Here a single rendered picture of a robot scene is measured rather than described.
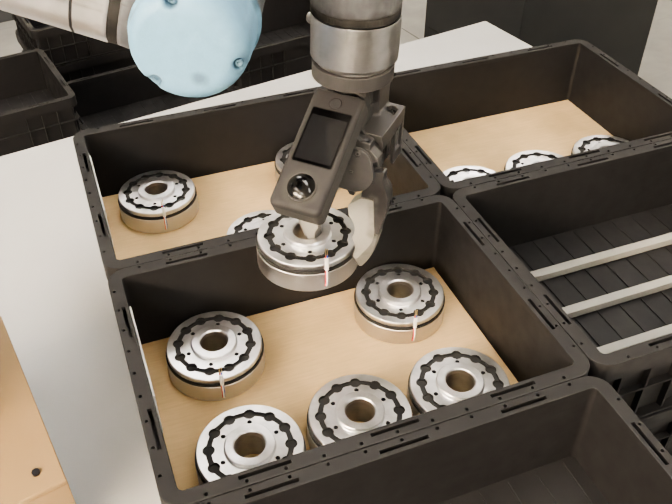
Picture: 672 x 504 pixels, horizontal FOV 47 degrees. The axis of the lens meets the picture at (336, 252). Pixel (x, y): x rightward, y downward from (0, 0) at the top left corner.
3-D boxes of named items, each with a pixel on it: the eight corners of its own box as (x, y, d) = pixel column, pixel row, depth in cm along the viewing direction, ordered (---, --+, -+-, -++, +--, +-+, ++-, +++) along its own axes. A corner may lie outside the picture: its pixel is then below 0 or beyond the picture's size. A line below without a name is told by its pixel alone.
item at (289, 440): (211, 513, 68) (210, 509, 68) (185, 425, 75) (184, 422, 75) (319, 477, 71) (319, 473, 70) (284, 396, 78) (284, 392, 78)
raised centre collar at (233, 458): (231, 477, 70) (231, 473, 70) (217, 435, 74) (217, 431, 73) (283, 460, 72) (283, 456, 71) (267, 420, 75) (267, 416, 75)
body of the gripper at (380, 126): (403, 159, 77) (415, 45, 69) (371, 206, 71) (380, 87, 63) (332, 140, 79) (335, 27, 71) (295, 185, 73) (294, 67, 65)
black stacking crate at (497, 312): (184, 587, 68) (165, 515, 60) (126, 351, 89) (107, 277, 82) (571, 448, 79) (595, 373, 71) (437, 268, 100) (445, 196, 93)
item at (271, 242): (275, 281, 74) (275, 276, 73) (245, 220, 81) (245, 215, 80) (373, 256, 76) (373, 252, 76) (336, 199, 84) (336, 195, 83)
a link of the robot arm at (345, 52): (382, 38, 60) (287, 17, 62) (378, 91, 63) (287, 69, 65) (414, 3, 65) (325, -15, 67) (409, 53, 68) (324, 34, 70)
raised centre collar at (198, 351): (194, 365, 80) (193, 361, 80) (188, 332, 84) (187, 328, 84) (241, 356, 81) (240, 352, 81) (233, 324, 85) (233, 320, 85)
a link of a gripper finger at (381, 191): (397, 229, 74) (388, 148, 69) (391, 238, 73) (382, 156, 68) (351, 222, 76) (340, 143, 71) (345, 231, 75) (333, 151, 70)
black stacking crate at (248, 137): (125, 349, 89) (107, 275, 82) (90, 205, 110) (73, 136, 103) (436, 267, 100) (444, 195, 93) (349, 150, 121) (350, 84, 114)
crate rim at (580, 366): (167, 529, 61) (163, 513, 60) (109, 289, 83) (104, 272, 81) (593, 387, 72) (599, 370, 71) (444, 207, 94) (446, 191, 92)
